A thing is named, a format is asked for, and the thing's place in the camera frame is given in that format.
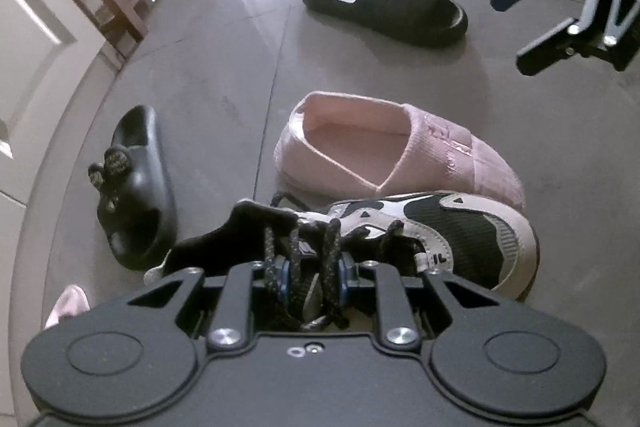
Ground white panelled closet doors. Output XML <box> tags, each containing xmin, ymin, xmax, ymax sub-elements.
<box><xmin>1</xmin><ymin>0</ymin><xmax>105</xmax><ymax>416</ymax></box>

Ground black white sneaker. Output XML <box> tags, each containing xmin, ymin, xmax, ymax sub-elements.
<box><xmin>143</xmin><ymin>191</ymin><xmax>539</xmax><ymax>331</ymax></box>

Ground black slide sandal with charms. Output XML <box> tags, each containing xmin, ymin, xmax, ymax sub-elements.
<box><xmin>88</xmin><ymin>105</ymin><xmax>177</xmax><ymax>271</ymax></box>

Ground pink plush slipper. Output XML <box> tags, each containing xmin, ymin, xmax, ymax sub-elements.
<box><xmin>44</xmin><ymin>284</ymin><xmax>91</xmax><ymax>329</ymax></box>
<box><xmin>273</xmin><ymin>91</ymin><xmax>526</xmax><ymax>210</ymax></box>

